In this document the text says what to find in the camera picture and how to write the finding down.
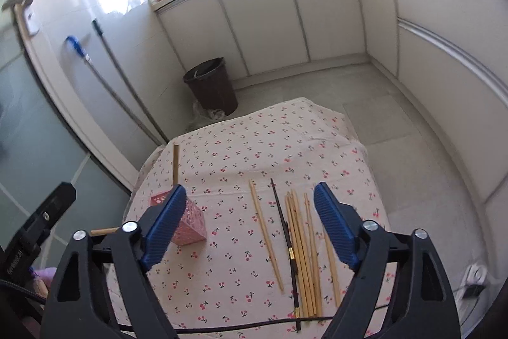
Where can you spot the frosted glass sliding door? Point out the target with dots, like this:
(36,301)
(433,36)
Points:
(35,124)

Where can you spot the pile of bamboo chopsticks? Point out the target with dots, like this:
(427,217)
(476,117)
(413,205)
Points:
(298,255)

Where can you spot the light bamboo chopstick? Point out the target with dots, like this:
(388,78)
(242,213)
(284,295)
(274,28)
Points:
(104,231)
(176,164)

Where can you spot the cherry print tablecloth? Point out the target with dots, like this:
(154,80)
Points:
(238,148)

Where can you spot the black power plug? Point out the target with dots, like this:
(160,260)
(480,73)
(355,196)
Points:
(473,290)

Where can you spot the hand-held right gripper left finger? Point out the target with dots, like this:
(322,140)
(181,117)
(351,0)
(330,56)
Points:
(166,227)

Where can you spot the brown trash can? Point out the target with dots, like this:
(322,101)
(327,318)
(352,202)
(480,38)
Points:
(212,88)

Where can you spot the clear plastic bag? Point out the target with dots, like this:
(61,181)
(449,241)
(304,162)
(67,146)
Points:
(200,118)

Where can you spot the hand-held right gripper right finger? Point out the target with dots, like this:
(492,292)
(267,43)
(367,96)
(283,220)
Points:
(333,227)

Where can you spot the black chopstick with gold bands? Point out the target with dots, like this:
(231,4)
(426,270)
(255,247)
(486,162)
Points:
(285,231)

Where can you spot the white kitchen cabinet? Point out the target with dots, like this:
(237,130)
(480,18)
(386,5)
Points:
(436,85)
(258,13)

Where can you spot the white wall switch box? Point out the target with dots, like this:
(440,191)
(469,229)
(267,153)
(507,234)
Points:
(31,21)

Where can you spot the white power strip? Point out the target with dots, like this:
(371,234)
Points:
(474,274)

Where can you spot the pink patterned chopstick box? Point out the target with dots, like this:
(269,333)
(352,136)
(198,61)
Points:
(190,224)

